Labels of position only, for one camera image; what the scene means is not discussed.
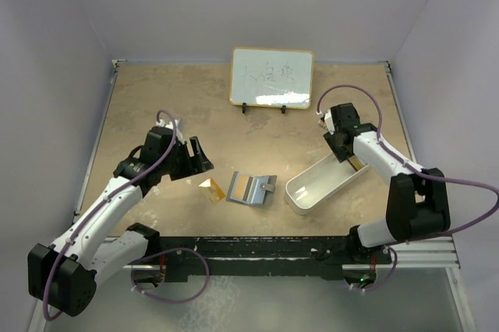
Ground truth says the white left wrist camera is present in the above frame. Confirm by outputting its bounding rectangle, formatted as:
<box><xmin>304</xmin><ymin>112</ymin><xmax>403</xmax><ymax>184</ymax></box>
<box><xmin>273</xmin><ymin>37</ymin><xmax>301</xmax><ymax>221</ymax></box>
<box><xmin>156</xmin><ymin>118</ymin><xmax>185</xmax><ymax>143</ymax></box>

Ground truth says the grey card holder wallet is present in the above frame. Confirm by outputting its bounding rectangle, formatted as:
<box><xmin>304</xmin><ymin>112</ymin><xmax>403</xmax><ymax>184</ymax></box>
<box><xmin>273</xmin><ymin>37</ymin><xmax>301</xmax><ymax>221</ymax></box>
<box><xmin>226</xmin><ymin>171</ymin><xmax>277</xmax><ymax>207</ymax></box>

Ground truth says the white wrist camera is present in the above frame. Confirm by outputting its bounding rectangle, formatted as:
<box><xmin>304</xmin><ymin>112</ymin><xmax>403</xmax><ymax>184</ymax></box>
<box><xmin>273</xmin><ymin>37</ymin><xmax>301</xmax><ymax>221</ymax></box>
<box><xmin>156</xmin><ymin>118</ymin><xmax>185</xmax><ymax>143</ymax></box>
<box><xmin>317</xmin><ymin>108</ymin><xmax>335</xmax><ymax>134</ymax></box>

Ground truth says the white box with cards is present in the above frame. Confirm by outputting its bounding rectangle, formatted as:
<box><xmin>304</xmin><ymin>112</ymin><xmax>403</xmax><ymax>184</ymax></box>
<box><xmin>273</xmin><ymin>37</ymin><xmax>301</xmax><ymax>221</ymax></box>
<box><xmin>312</xmin><ymin>154</ymin><xmax>370</xmax><ymax>185</ymax></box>

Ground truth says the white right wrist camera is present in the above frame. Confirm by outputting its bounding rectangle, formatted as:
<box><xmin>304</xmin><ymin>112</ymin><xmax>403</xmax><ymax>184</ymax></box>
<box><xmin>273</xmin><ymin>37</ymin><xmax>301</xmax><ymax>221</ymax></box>
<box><xmin>317</xmin><ymin>108</ymin><xmax>335</xmax><ymax>134</ymax></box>

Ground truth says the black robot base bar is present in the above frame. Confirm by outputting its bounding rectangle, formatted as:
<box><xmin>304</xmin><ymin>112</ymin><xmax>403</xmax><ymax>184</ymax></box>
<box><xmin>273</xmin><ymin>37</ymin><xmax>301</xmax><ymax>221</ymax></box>
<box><xmin>115</xmin><ymin>222</ymin><xmax>393</xmax><ymax>284</ymax></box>

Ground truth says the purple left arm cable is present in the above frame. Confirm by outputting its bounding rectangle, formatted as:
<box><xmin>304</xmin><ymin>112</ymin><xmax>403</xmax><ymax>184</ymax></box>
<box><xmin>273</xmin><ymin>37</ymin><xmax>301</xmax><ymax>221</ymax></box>
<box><xmin>41</xmin><ymin>109</ymin><xmax>179</xmax><ymax>321</ymax></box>

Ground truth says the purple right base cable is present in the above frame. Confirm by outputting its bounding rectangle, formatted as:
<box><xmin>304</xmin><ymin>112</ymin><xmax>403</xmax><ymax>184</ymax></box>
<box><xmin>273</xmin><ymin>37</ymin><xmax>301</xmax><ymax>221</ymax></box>
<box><xmin>350</xmin><ymin>245</ymin><xmax>398</xmax><ymax>294</ymax></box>

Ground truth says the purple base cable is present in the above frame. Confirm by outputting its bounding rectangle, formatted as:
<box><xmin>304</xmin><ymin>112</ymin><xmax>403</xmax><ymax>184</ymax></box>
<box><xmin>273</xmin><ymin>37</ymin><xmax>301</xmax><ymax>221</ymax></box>
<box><xmin>130</xmin><ymin>248</ymin><xmax>209</xmax><ymax>304</ymax></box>
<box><xmin>350</xmin><ymin>245</ymin><xmax>398</xmax><ymax>294</ymax></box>

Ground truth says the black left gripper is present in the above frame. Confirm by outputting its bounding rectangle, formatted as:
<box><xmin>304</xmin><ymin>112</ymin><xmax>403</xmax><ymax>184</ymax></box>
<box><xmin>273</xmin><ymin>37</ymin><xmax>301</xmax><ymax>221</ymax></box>
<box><xmin>159</xmin><ymin>137</ymin><xmax>211</xmax><ymax>180</ymax></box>

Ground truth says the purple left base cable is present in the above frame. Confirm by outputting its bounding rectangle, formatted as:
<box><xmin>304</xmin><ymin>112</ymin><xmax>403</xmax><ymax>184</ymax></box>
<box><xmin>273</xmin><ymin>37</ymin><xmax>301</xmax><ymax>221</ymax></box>
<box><xmin>130</xmin><ymin>248</ymin><xmax>209</xmax><ymax>304</ymax></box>

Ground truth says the small whiteboard with writing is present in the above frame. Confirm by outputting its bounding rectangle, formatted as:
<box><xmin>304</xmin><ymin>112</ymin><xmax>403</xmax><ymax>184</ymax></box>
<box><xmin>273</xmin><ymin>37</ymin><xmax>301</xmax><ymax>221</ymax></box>
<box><xmin>228</xmin><ymin>47</ymin><xmax>314</xmax><ymax>110</ymax></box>

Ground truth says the yellow credit card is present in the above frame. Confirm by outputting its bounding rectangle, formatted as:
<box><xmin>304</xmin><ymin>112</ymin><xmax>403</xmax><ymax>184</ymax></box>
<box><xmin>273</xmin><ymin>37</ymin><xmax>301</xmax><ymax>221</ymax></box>
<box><xmin>231</xmin><ymin>172</ymin><xmax>254</xmax><ymax>201</ymax></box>
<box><xmin>198</xmin><ymin>178</ymin><xmax>226</xmax><ymax>204</ymax></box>

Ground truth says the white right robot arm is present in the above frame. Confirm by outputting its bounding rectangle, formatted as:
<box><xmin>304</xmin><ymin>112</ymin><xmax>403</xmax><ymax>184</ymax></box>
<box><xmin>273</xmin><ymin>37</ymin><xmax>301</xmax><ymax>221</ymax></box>
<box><xmin>319</xmin><ymin>103</ymin><xmax>451</xmax><ymax>263</ymax></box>

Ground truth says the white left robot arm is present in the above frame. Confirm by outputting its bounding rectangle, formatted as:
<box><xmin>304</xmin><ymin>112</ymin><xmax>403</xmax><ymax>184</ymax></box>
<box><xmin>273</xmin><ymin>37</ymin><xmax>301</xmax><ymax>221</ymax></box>
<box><xmin>27</xmin><ymin>123</ymin><xmax>214</xmax><ymax>321</ymax></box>

